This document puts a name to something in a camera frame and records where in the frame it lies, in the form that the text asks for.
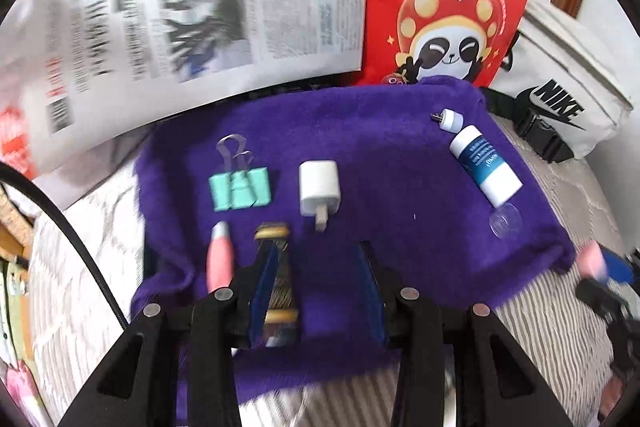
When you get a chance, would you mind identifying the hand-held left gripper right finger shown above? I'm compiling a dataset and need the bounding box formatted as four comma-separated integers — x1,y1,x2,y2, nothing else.
355,241,571,427

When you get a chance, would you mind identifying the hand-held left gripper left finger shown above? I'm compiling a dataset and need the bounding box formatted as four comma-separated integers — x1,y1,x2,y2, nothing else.
57,242,282,427

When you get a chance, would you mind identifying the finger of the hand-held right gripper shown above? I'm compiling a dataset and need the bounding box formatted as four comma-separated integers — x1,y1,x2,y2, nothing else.
598,248,640,289
575,278,632,325

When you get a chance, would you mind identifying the black bottle with gold label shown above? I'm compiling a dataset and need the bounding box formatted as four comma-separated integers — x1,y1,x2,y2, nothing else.
252,222,303,348

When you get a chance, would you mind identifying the pink eraser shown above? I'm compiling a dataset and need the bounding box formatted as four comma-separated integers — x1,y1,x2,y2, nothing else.
575,241,608,280

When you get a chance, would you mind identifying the pink tube with grey caps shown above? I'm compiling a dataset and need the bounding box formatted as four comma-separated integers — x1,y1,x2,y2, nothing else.
206,221,236,293

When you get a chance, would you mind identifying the white charger plug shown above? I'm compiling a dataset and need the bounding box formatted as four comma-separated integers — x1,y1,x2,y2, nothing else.
298,161,342,234

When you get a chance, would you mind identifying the white bottle with blue label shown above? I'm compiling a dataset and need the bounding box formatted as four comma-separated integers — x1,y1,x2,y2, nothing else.
448,125,524,208

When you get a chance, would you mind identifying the teal binder clip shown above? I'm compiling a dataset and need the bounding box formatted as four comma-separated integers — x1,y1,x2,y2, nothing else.
208,134,273,211

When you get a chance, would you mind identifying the purple towel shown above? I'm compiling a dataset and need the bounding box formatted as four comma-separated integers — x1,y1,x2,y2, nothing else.
130,75,576,405

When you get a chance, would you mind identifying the clear plastic cap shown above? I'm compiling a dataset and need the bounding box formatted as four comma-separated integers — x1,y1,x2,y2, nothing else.
489,202,523,240

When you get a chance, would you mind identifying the small white plug adapter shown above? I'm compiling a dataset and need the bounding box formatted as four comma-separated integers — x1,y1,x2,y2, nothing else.
431,108,467,134

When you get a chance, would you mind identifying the white bag with black logo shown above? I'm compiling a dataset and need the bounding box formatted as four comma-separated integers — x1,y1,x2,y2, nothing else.
482,2,636,164

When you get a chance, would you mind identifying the cardboard box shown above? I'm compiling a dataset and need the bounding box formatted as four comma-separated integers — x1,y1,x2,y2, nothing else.
0,182,36,263

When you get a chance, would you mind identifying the pink plastic bag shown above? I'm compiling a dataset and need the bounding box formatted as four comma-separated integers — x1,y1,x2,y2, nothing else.
0,359,43,427

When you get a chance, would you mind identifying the white plastic bag red logo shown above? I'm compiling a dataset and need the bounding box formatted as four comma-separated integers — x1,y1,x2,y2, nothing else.
0,104,38,180

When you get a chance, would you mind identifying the newspaper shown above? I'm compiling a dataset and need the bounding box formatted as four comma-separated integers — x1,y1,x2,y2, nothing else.
0,0,371,210

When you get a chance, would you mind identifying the black cable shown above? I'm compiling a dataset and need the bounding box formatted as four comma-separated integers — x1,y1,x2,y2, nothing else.
0,162,132,333

